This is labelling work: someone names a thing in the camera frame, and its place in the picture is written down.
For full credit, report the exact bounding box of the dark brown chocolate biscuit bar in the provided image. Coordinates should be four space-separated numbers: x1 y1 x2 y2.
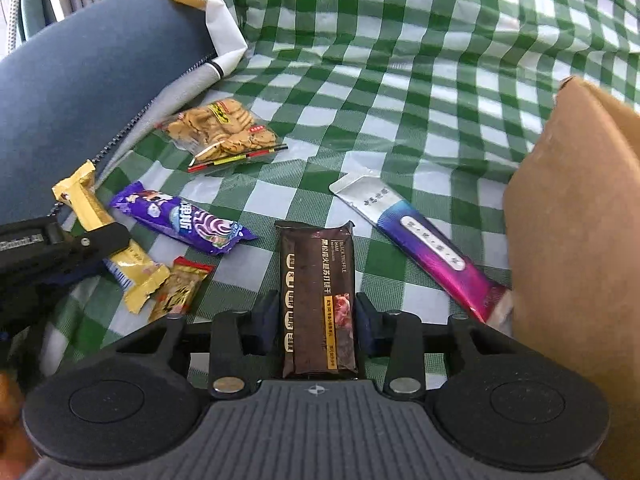
274 221 358 378

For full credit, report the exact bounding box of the yellow Alpenliebe candy bar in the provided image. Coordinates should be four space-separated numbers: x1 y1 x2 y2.
52 160 170 314

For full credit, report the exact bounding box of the small red gold candy packet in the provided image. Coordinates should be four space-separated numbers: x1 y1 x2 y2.
148 257 215 323

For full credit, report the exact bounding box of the purple silver stick sachet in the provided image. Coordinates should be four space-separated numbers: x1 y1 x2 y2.
329 174 513 330

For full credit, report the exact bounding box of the purple snack wrapper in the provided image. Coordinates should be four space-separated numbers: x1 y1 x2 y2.
110 181 257 256

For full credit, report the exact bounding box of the blue sofa cushion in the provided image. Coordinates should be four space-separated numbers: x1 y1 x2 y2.
1 0 214 223

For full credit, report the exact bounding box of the clear bag of crackers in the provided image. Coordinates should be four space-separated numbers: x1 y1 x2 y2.
155 98 288 174

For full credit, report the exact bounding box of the brown cardboard box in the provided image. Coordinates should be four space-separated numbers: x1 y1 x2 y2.
503 77 639 479

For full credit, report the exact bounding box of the green white checkered cloth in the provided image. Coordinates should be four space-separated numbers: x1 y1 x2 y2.
34 0 640 391

